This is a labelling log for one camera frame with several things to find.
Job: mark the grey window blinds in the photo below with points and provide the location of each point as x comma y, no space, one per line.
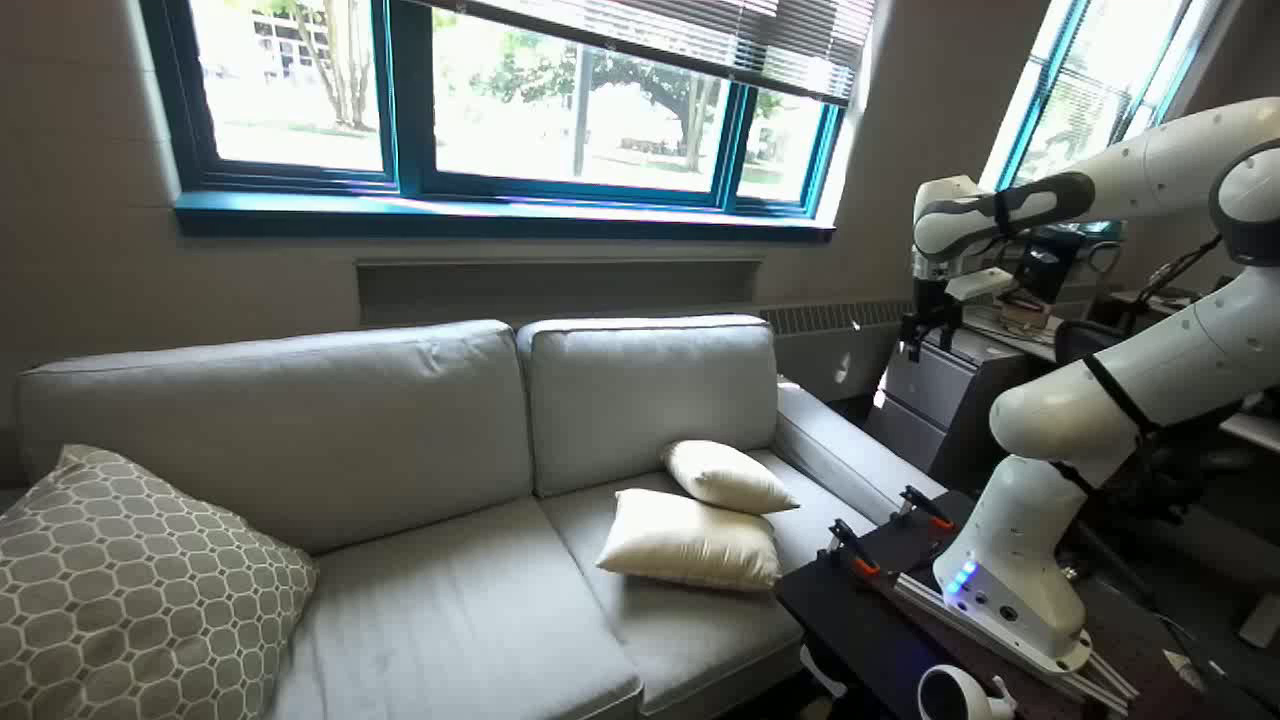
744,43

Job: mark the smaller cream pillow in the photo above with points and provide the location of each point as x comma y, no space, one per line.
724,478

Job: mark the grey fabric sofa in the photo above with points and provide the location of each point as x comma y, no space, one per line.
841,455

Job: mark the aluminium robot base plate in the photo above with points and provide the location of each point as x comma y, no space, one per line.
1105,682

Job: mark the wide blue framed window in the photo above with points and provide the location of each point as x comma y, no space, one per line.
405,94

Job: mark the patterned beige throw pillow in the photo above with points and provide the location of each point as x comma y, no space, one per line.
122,602

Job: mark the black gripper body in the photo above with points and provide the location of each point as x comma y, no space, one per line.
938,303

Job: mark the black electronic device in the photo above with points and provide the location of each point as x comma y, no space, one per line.
1065,263

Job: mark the orange black clamp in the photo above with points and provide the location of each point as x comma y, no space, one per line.
859,553
927,511

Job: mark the dark grey filing cabinet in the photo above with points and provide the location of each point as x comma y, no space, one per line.
935,386

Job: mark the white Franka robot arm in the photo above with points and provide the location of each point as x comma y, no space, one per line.
1174,361

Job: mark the black robot table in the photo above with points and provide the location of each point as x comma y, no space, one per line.
866,625

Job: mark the narrow blue framed window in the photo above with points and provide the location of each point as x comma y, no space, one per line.
1035,94

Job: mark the larger cream pillow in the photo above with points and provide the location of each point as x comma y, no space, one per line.
683,540

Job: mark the white VR controller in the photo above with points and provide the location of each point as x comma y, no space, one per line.
992,698

